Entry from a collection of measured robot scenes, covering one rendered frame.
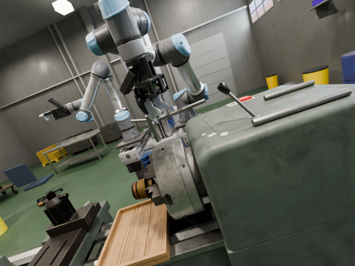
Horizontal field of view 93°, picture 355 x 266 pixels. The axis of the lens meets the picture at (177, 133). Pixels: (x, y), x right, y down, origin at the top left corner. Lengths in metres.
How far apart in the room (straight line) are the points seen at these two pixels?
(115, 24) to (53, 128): 10.75
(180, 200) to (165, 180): 0.09
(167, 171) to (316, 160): 0.46
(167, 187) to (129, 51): 0.44
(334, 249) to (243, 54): 8.23
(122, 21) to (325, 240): 0.94
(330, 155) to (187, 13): 8.34
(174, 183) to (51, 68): 10.14
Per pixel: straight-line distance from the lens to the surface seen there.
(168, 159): 0.63
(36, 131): 11.86
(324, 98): 0.65
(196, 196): 0.63
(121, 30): 0.52
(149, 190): 0.72
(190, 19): 8.66
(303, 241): 0.82
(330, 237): 0.87
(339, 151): 0.69
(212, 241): 0.77
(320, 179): 0.70
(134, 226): 0.97
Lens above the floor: 1.45
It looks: 15 degrees down
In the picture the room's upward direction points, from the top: 20 degrees counter-clockwise
